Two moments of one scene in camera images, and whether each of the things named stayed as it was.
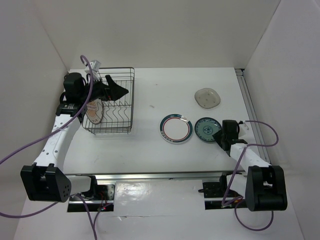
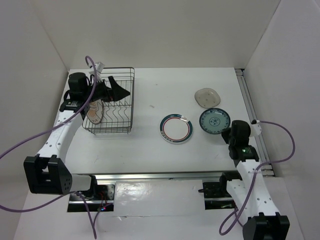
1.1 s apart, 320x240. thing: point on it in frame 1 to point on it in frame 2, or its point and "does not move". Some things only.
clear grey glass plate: [207, 98] does not move
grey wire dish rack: [118, 115] does not move
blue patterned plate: [205, 127] to [213, 120]
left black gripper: [111, 92] does not move
